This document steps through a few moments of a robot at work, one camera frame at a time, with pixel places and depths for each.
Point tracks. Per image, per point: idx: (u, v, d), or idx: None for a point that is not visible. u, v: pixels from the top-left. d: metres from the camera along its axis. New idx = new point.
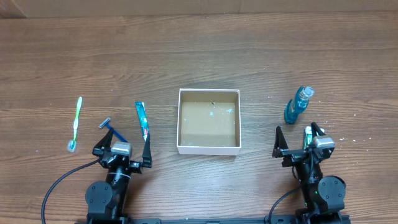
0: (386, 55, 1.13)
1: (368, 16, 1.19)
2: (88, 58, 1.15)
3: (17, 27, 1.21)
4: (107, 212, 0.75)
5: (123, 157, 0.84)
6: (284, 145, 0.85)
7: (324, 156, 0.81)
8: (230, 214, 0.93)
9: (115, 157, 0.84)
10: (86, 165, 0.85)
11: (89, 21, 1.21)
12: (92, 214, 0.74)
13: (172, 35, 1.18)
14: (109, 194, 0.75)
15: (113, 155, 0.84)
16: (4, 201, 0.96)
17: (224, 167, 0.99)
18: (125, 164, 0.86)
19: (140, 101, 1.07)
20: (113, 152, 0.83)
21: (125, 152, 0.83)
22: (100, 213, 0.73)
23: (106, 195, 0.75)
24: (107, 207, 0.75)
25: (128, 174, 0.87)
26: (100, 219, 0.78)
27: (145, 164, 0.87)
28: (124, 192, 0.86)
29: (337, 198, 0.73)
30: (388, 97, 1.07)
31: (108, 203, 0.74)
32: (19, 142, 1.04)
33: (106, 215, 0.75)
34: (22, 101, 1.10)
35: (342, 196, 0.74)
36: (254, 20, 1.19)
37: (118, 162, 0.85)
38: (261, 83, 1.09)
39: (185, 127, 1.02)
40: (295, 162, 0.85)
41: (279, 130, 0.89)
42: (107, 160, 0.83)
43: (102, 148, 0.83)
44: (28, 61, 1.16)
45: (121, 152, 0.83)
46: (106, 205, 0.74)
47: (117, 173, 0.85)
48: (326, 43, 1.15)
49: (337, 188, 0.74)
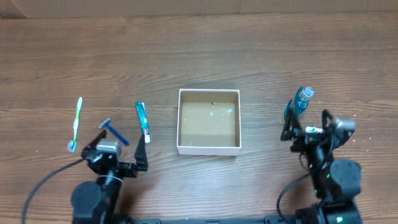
0: (386, 55, 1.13)
1: (368, 16, 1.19)
2: (88, 58, 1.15)
3: (17, 28, 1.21)
4: (94, 216, 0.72)
5: (109, 155, 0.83)
6: (296, 126, 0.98)
7: (343, 137, 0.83)
8: (230, 214, 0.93)
9: (102, 155, 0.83)
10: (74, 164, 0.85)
11: (89, 21, 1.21)
12: (78, 220, 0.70)
13: (172, 36, 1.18)
14: (96, 196, 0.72)
15: (99, 152, 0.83)
16: (4, 201, 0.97)
17: (224, 167, 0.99)
18: (115, 163, 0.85)
19: (140, 102, 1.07)
20: (99, 150, 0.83)
21: (111, 149, 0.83)
22: (87, 217, 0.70)
23: (94, 199, 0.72)
24: (94, 213, 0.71)
25: (119, 178, 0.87)
26: None
27: (138, 166, 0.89)
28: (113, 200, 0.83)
29: (352, 183, 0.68)
30: (388, 97, 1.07)
31: (95, 207, 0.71)
32: (19, 142, 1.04)
33: (92, 221, 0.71)
34: (22, 101, 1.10)
35: (358, 180, 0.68)
36: (254, 21, 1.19)
37: (106, 162, 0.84)
38: (260, 83, 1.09)
39: (185, 127, 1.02)
40: (308, 144, 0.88)
41: (292, 115, 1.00)
42: (92, 158, 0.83)
43: (90, 149, 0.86)
44: (28, 61, 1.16)
45: (106, 149, 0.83)
46: (94, 210, 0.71)
47: (108, 176, 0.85)
48: (326, 43, 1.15)
49: (351, 171, 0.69)
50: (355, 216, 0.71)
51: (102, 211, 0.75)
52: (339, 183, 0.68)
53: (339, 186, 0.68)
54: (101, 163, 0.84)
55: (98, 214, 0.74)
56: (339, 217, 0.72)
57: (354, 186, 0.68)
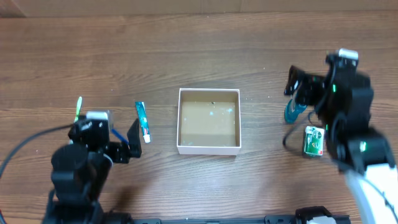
0: (387, 55, 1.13)
1: (369, 15, 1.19)
2: (88, 58, 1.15)
3: (17, 27, 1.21)
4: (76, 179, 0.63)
5: (100, 122, 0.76)
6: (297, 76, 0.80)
7: (348, 67, 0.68)
8: (230, 214, 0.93)
9: (91, 124, 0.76)
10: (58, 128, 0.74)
11: (89, 20, 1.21)
12: (58, 181, 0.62)
13: (172, 35, 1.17)
14: (83, 155, 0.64)
15: (88, 121, 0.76)
16: (4, 201, 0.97)
17: (224, 167, 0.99)
18: (104, 135, 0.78)
19: (140, 101, 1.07)
20: (88, 119, 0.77)
21: (103, 116, 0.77)
22: (68, 177, 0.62)
23: (78, 157, 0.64)
24: (78, 172, 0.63)
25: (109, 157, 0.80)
26: (66, 193, 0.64)
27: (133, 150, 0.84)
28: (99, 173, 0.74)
29: (366, 98, 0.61)
30: (388, 96, 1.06)
31: (78, 167, 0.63)
32: (19, 142, 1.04)
33: (73, 183, 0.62)
34: (22, 101, 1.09)
35: (372, 98, 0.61)
36: (254, 20, 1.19)
37: (95, 131, 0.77)
38: (261, 83, 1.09)
39: (185, 127, 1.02)
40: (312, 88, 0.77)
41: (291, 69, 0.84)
42: (80, 124, 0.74)
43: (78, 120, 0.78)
44: (28, 61, 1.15)
45: (98, 116, 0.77)
46: (76, 168, 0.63)
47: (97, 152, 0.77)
48: (326, 42, 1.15)
49: (360, 80, 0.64)
50: (384, 155, 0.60)
51: (86, 178, 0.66)
52: (352, 97, 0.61)
53: (352, 104, 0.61)
54: (90, 134, 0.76)
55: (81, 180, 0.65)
56: (364, 145, 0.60)
57: (367, 112, 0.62)
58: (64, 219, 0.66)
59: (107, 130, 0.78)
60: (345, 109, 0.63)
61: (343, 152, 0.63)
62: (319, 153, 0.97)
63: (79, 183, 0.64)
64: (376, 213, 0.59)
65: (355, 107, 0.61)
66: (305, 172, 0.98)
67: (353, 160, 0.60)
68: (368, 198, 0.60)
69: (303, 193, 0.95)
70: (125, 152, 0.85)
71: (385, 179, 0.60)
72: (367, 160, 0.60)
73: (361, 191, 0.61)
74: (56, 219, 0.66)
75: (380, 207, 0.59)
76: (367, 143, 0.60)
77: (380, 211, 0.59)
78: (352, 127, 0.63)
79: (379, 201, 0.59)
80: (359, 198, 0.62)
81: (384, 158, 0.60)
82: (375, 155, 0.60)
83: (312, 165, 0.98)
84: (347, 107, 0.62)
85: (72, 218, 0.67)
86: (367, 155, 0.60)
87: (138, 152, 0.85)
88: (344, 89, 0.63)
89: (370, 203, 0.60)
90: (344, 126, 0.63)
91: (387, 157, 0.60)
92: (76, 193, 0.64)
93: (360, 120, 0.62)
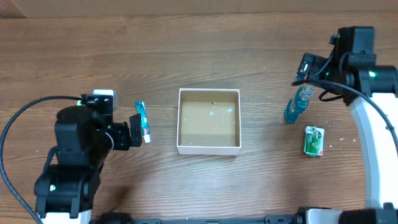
0: (387, 55, 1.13)
1: (368, 16, 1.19)
2: (88, 58, 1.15)
3: (17, 27, 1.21)
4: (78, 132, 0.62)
5: (106, 98, 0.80)
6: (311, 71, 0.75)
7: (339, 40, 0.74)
8: (230, 214, 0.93)
9: (97, 99, 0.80)
10: (66, 98, 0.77)
11: (89, 20, 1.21)
12: (60, 132, 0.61)
13: (172, 35, 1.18)
14: (86, 114, 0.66)
15: (94, 97, 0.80)
16: (4, 201, 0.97)
17: (224, 167, 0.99)
18: (109, 112, 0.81)
19: (140, 102, 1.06)
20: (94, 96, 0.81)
21: (109, 93, 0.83)
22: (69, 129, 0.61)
23: (84, 113, 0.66)
24: (81, 125, 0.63)
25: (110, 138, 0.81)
26: (67, 149, 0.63)
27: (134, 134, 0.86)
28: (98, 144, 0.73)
29: (369, 35, 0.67)
30: None
31: (82, 120, 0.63)
32: (20, 142, 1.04)
33: (74, 135, 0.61)
34: (22, 101, 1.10)
35: (374, 35, 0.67)
36: (254, 20, 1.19)
37: (99, 107, 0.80)
38: (261, 83, 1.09)
39: (185, 127, 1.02)
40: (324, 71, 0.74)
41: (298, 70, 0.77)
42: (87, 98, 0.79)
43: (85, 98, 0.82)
44: (28, 61, 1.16)
45: (105, 94, 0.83)
46: (80, 121, 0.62)
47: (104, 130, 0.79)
48: (326, 42, 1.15)
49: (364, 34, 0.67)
50: (391, 83, 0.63)
51: (86, 137, 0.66)
52: (356, 32, 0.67)
53: (356, 35, 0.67)
54: (95, 108, 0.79)
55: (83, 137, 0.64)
56: (373, 73, 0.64)
57: (370, 50, 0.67)
58: (60, 179, 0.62)
59: (111, 107, 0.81)
60: (351, 45, 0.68)
61: (351, 80, 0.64)
62: (319, 153, 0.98)
63: (81, 137, 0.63)
64: (377, 133, 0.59)
65: (359, 44, 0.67)
66: (305, 172, 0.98)
67: (361, 84, 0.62)
68: (372, 122, 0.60)
69: (303, 194, 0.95)
70: (127, 137, 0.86)
71: (385, 106, 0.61)
72: (372, 87, 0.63)
73: (362, 114, 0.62)
74: (51, 177, 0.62)
75: (381, 129, 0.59)
76: (375, 70, 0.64)
77: (382, 134, 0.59)
78: (360, 61, 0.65)
79: (380, 123, 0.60)
80: (360, 122, 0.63)
81: (388, 87, 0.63)
82: (382, 82, 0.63)
83: (312, 165, 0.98)
84: (352, 45, 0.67)
85: (66, 178, 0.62)
86: (374, 79, 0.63)
87: (139, 140, 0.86)
88: (347, 32, 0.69)
89: (373, 126, 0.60)
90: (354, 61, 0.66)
91: (393, 85, 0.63)
92: (75, 146, 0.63)
93: (368, 56, 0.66)
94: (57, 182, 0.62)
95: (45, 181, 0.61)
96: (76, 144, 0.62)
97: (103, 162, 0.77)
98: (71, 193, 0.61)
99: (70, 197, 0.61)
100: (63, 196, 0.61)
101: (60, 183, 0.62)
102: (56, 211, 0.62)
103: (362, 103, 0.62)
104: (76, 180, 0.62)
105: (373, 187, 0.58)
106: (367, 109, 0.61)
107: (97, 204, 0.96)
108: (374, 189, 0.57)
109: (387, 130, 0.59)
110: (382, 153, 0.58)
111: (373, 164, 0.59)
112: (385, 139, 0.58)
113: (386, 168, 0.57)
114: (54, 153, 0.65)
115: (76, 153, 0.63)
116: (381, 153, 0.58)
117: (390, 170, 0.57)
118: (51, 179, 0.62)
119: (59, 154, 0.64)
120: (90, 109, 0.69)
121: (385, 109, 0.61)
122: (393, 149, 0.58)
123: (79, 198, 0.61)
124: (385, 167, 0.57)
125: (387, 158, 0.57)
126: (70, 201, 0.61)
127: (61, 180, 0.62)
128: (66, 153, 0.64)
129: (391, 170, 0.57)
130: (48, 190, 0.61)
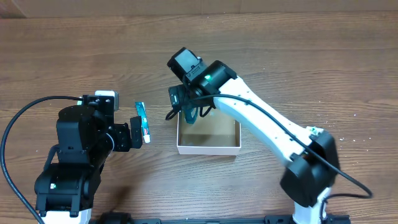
0: (386, 55, 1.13)
1: (367, 16, 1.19)
2: (88, 58, 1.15)
3: (17, 27, 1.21)
4: (81, 130, 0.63)
5: (107, 99, 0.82)
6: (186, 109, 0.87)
7: (176, 69, 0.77)
8: (230, 214, 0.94)
9: (99, 99, 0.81)
10: (68, 98, 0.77)
11: (89, 20, 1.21)
12: (61, 130, 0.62)
13: (172, 35, 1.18)
14: (88, 112, 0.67)
15: (96, 98, 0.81)
16: (4, 201, 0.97)
17: (224, 167, 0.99)
18: (109, 112, 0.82)
19: (140, 102, 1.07)
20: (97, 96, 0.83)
21: (109, 94, 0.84)
22: (71, 126, 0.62)
23: (86, 112, 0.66)
24: (82, 124, 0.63)
25: (109, 134, 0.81)
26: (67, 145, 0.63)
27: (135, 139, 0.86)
28: (97, 144, 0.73)
29: (185, 53, 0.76)
30: (388, 97, 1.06)
31: (84, 118, 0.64)
32: (20, 142, 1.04)
33: (76, 133, 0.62)
34: (22, 101, 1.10)
35: (189, 52, 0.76)
36: (254, 20, 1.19)
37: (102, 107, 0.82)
38: (261, 83, 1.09)
39: (185, 127, 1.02)
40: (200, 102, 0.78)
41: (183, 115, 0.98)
42: (89, 96, 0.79)
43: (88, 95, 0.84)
44: (28, 61, 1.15)
45: (104, 94, 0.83)
46: (81, 119, 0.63)
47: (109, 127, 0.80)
48: (326, 43, 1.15)
49: (184, 59, 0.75)
50: (222, 70, 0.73)
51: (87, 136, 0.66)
52: (175, 58, 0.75)
53: (178, 61, 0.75)
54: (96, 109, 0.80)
55: (84, 134, 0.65)
56: (207, 76, 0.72)
57: (198, 63, 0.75)
58: (60, 177, 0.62)
59: (112, 107, 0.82)
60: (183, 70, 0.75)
61: (199, 93, 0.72)
62: None
63: (82, 135, 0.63)
64: (244, 111, 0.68)
65: (183, 64, 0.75)
66: None
67: (205, 90, 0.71)
68: (234, 106, 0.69)
69: None
70: (127, 138, 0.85)
71: (236, 89, 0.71)
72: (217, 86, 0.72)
73: (227, 107, 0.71)
74: (52, 175, 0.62)
75: (243, 108, 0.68)
76: (208, 73, 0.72)
77: (247, 111, 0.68)
78: (196, 74, 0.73)
79: (239, 102, 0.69)
80: (232, 113, 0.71)
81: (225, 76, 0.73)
82: (222, 81, 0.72)
83: None
84: (179, 67, 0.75)
85: (66, 175, 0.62)
86: (211, 79, 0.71)
87: (139, 141, 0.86)
88: (173, 62, 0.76)
89: (238, 110, 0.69)
90: (191, 78, 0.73)
91: (227, 71, 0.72)
92: (76, 144, 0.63)
93: (196, 66, 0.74)
94: (57, 180, 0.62)
95: (45, 179, 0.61)
96: (76, 142, 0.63)
97: (104, 162, 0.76)
98: (71, 191, 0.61)
99: (69, 195, 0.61)
100: (63, 195, 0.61)
101: (60, 181, 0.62)
102: (56, 210, 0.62)
103: (220, 100, 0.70)
104: (76, 178, 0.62)
105: (278, 153, 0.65)
106: (226, 101, 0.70)
107: (97, 204, 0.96)
108: (281, 155, 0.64)
109: (247, 105, 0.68)
110: (257, 122, 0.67)
111: (268, 140, 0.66)
112: (252, 112, 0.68)
113: (268, 130, 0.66)
114: (56, 150, 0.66)
115: (77, 151, 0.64)
116: (258, 124, 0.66)
117: (275, 135, 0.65)
118: (52, 177, 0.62)
119: (60, 152, 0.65)
120: (91, 108, 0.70)
121: (234, 90, 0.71)
122: (262, 115, 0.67)
123: (78, 196, 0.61)
124: (267, 129, 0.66)
125: (264, 125, 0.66)
126: (70, 200, 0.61)
127: (61, 178, 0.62)
128: (68, 151, 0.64)
129: (273, 131, 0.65)
130: (48, 188, 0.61)
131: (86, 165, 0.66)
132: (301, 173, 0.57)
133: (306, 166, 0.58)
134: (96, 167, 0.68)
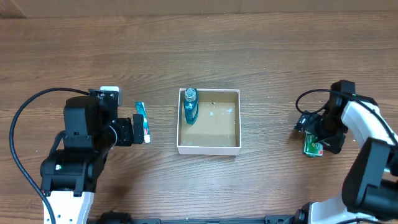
0: (386, 55, 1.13)
1: (368, 16, 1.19)
2: (88, 58, 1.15)
3: (17, 27, 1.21)
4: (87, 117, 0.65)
5: (111, 94, 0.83)
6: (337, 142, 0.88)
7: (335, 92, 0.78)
8: (230, 214, 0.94)
9: (103, 94, 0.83)
10: (72, 91, 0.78)
11: (89, 21, 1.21)
12: (68, 116, 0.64)
13: (172, 35, 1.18)
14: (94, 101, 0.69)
15: (101, 92, 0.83)
16: (3, 201, 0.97)
17: (224, 167, 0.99)
18: (113, 106, 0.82)
19: (140, 102, 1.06)
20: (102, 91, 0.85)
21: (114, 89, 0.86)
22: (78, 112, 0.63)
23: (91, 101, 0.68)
24: (88, 111, 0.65)
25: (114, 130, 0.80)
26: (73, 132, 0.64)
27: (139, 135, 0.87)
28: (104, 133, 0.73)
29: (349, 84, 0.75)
30: (388, 97, 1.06)
31: (90, 107, 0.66)
32: (19, 142, 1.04)
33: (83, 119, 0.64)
34: (22, 101, 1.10)
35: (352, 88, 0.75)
36: (254, 20, 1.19)
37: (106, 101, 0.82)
38: (261, 83, 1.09)
39: (185, 127, 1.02)
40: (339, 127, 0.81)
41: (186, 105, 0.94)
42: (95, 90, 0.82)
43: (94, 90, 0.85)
44: (28, 61, 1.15)
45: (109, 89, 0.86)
46: (87, 107, 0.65)
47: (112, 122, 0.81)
48: (326, 43, 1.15)
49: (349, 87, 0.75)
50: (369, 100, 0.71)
51: (93, 124, 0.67)
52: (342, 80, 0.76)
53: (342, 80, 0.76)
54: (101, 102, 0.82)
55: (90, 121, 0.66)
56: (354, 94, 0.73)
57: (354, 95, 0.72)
58: (65, 160, 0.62)
59: (117, 102, 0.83)
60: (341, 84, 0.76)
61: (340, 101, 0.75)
62: (319, 153, 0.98)
63: (87, 122, 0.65)
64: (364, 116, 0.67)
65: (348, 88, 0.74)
66: (305, 172, 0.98)
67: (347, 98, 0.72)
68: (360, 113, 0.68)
69: (303, 194, 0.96)
70: (130, 132, 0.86)
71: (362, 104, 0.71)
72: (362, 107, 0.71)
73: (352, 112, 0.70)
74: (58, 158, 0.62)
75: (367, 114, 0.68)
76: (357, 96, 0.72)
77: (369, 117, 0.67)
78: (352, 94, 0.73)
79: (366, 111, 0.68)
80: (352, 119, 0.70)
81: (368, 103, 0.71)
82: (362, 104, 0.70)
83: (312, 165, 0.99)
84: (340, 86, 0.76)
85: (71, 158, 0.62)
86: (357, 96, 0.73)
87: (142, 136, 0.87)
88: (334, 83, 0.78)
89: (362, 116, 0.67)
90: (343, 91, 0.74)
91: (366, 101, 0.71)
92: (82, 129, 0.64)
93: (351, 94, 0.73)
94: (63, 162, 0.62)
95: (50, 161, 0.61)
96: (82, 127, 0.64)
97: (106, 154, 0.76)
98: (76, 172, 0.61)
99: (74, 177, 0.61)
100: (68, 176, 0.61)
101: (65, 163, 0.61)
102: (60, 190, 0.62)
103: (351, 107, 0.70)
104: (81, 161, 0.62)
105: None
106: (355, 106, 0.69)
107: (97, 204, 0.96)
108: None
109: (371, 114, 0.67)
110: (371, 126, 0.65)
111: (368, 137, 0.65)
112: (370, 118, 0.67)
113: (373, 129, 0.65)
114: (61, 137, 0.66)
115: (82, 137, 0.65)
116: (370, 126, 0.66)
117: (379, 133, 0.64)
118: (57, 160, 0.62)
119: (66, 137, 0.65)
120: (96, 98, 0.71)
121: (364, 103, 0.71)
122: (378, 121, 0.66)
123: (83, 178, 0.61)
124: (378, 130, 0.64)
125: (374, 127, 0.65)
126: (74, 181, 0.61)
127: (66, 161, 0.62)
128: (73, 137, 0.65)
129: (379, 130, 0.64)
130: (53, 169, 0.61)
131: (91, 150, 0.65)
132: (375, 148, 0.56)
133: (384, 150, 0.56)
134: (99, 154, 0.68)
